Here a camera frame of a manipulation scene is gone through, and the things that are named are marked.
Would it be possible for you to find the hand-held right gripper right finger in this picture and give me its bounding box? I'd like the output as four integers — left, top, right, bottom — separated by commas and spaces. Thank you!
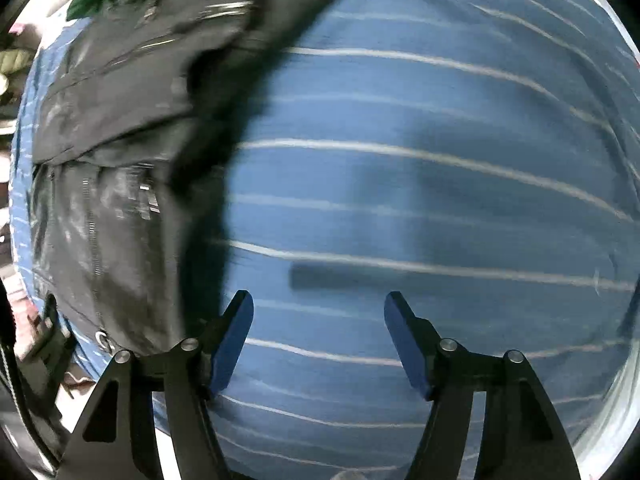
384, 291, 582, 480

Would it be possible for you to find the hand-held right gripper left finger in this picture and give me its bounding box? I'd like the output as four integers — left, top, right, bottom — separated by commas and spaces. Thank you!
56, 289, 255, 480

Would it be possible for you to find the black zippered jacket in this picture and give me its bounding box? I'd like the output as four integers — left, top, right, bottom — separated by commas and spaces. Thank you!
27, 0, 341, 361

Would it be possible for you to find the blue striped bed sheet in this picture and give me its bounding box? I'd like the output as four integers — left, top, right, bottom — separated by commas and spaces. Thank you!
10, 0, 640, 480

